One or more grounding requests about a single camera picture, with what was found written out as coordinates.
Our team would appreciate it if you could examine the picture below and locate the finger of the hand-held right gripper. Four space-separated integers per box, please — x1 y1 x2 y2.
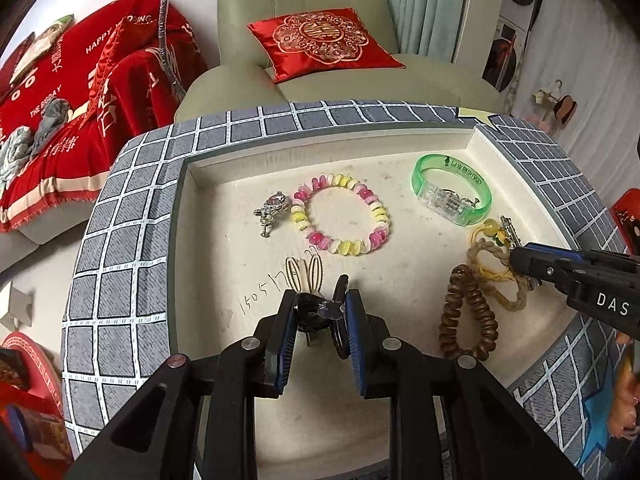
509 252 577 294
522 242 640 274

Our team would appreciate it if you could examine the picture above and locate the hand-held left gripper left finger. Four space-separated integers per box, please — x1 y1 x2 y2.
65 287 301 480

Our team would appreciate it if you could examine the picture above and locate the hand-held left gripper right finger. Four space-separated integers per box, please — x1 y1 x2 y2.
344 287 583 480

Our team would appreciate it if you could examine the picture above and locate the rabbit ear hair clip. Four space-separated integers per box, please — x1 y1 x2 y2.
285 255 353 361

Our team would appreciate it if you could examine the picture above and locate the beige rope bracelet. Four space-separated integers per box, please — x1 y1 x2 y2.
465 237 528 313

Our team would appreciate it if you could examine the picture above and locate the yellow cord bracelet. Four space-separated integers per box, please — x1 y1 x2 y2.
467 216 518 283

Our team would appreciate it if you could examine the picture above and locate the grey-green jewelry tray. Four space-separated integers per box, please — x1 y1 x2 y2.
167 124 586 480

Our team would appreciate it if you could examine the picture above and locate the brown wooden bead bracelet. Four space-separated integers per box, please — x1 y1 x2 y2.
438 264 501 362

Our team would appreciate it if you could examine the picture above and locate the green plastic bangle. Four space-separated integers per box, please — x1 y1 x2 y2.
411 152 494 227

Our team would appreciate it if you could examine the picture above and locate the person's right hand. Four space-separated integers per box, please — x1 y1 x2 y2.
615 350 640 436

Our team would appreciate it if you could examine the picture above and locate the red packet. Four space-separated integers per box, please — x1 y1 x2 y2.
612 190 640 256

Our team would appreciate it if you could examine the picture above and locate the silver rhinestone brooch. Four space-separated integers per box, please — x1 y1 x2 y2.
252 191 288 238

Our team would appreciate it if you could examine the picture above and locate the grey grid mat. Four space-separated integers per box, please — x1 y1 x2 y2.
60 100 640 480

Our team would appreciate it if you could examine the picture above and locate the red gift box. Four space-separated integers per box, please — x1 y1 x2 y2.
0 330 66 480

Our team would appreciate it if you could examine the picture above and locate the pale blue curtain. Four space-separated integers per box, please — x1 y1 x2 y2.
370 0 476 56

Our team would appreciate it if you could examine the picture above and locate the red embroidered cushion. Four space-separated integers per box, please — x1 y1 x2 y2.
246 8 407 84

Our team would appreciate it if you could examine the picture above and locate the red blanket sofa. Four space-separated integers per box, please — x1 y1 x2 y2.
0 0 208 233

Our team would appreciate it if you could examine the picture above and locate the grey fleece cloth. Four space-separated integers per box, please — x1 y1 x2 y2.
0 97 71 186

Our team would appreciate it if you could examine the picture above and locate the photo print cushion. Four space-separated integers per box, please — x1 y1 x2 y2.
10 12 76 86

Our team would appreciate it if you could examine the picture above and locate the pink yellow bead bracelet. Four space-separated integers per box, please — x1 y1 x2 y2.
291 172 392 257

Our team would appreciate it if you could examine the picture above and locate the black vinyl record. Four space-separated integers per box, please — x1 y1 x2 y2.
487 35 518 93

